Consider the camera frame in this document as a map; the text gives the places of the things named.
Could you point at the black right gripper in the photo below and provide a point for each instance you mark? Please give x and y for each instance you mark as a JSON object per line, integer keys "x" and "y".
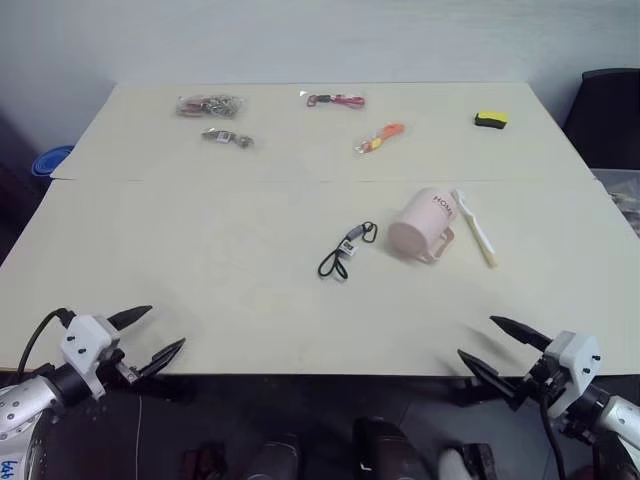
{"x": 538, "y": 380}

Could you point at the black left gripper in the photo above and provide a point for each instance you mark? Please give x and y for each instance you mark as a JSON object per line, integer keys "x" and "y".
{"x": 113, "y": 362}

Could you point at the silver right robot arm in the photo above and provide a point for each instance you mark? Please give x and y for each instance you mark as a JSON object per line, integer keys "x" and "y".
{"x": 620, "y": 415}

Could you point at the white toothbrush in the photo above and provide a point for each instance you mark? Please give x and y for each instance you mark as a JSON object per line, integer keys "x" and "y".
{"x": 477, "y": 227}

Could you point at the large dark rounded shape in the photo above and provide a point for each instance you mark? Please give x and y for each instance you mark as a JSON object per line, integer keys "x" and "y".
{"x": 385, "y": 450}

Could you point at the grey dark rounded shape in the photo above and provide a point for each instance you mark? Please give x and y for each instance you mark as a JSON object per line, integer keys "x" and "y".
{"x": 274, "y": 460}

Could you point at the robot torso with blue writing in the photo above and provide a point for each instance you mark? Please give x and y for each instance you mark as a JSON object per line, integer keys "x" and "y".
{"x": 10, "y": 465}

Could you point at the blue bowl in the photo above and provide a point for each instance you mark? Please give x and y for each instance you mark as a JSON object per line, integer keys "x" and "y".
{"x": 50, "y": 161}

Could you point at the yellow and black sponge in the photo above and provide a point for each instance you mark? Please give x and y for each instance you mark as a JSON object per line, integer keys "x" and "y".
{"x": 491, "y": 119}

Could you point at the black chair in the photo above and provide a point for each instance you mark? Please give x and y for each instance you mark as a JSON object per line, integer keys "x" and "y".
{"x": 607, "y": 120}

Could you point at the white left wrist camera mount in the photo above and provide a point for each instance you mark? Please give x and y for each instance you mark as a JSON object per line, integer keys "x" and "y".
{"x": 86, "y": 341}

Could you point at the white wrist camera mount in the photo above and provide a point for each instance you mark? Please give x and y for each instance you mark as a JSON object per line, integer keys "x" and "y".
{"x": 86, "y": 341}
{"x": 575, "y": 356}

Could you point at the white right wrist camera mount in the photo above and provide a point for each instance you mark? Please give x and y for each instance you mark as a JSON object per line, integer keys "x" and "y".
{"x": 575, "y": 356}

